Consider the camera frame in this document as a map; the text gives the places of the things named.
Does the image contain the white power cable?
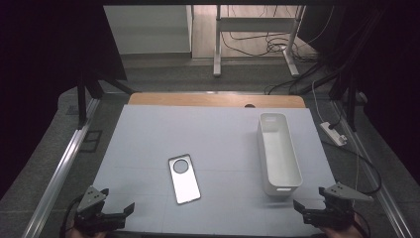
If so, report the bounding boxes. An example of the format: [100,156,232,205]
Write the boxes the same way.
[311,78,327,124]

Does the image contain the tangled black floor cables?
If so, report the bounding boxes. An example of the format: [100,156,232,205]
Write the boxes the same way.
[220,5,320,62]

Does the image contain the black curtain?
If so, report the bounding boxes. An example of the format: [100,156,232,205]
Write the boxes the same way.
[298,0,420,186]
[0,0,128,201]

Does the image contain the black metal stand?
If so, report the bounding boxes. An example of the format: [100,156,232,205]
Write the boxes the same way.
[76,65,137,131]
[329,73,362,133]

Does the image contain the white cabinet panel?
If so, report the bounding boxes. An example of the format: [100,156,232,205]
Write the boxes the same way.
[103,4,194,56]

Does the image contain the person's right hand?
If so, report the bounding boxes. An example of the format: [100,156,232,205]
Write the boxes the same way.
[318,223,366,238]

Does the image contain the white power strip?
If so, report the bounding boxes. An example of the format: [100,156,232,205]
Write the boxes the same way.
[319,121,349,148]

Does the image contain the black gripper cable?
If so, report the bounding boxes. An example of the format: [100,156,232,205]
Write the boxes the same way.
[59,194,84,238]

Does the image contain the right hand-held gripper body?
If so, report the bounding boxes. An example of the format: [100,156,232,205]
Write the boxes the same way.
[302,181,375,231]

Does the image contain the dark floor socket plate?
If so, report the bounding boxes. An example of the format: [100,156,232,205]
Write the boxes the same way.
[78,130,104,154]

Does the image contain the thick black cable bundle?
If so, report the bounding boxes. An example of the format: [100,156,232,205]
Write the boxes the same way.
[263,49,351,97]

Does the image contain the aluminium rail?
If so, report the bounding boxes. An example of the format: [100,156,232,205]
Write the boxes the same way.
[21,98,101,238]

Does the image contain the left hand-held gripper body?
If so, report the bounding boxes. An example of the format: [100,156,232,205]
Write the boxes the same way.
[73,185,127,236]

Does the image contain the translucent grey phone case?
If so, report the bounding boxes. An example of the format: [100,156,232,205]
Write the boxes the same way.
[167,153,202,205]

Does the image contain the white table mat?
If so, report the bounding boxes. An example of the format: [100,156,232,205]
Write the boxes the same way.
[92,103,338,238]

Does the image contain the thin black cable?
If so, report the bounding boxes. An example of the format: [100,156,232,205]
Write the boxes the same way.
[321,139,383,196]

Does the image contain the person's left hand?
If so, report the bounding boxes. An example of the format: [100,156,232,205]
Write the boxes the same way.
[69,227,107,238]

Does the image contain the white metal desk frame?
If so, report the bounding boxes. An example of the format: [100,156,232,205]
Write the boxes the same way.
[212,4,307,79]

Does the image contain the white plastic storage bin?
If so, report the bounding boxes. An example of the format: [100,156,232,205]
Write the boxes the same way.
[257,112,304,198]

